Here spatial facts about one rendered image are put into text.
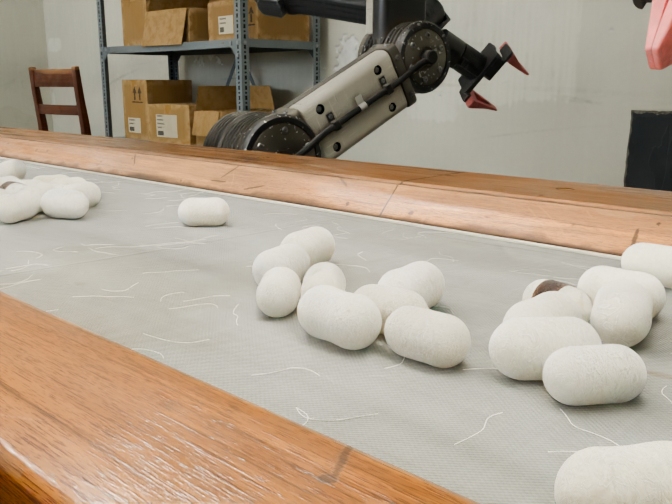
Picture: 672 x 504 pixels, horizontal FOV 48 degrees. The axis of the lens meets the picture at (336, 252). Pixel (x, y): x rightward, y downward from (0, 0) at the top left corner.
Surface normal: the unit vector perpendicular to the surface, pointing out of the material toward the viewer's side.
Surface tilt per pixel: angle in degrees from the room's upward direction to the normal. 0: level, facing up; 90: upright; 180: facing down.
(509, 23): 90
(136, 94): 90
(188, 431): 0
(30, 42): 90
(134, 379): 0
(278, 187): 45
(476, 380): 0
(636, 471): 35
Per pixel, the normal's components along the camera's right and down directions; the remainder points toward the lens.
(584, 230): -0.48, -0.58
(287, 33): 0.69, 0.15
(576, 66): -0.71, 0.16
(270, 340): 0.00, -0.97
